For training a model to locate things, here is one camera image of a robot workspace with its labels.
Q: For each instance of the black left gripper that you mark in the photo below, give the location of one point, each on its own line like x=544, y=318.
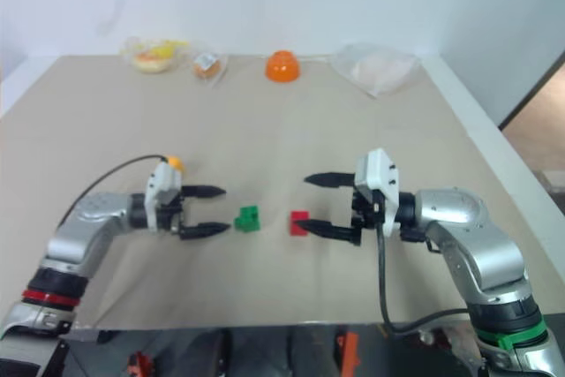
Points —
x=170, y=214

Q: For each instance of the clear plastic bag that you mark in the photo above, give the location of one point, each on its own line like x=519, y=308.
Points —
x=377, y=69

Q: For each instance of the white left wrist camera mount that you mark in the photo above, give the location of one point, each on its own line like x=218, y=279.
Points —
x=162, y=177

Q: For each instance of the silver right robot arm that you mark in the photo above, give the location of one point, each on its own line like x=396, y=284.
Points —
x=476, y=236

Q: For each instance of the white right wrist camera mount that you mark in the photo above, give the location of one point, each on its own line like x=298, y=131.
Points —
x=378, y=169

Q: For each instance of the bagged bread with yellow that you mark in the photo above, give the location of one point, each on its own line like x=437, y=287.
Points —
x=152, y=57

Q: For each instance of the yellow cube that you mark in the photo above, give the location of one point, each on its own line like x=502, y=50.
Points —
x=178, y=163

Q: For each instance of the small wrapped pastry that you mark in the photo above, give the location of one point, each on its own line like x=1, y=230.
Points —
x=206, y=67

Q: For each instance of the orange plastic bowl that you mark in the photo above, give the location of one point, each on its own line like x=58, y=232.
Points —
x=283, y=67

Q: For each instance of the orange and black part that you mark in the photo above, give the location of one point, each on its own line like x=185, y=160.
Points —
x=348, y=352
x=139, y=359

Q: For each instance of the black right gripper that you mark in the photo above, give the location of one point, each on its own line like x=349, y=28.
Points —
x=368, y=209

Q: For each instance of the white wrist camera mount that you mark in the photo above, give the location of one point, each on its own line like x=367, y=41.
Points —
x=162, y=177
x=378, y=169

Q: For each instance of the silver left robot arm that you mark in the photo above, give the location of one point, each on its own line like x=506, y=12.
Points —
x=84, y=222

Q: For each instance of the red cube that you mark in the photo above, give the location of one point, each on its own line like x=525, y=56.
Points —
x=298, y=222

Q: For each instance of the green cube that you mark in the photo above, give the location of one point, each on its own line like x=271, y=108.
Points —
x=247, y=219

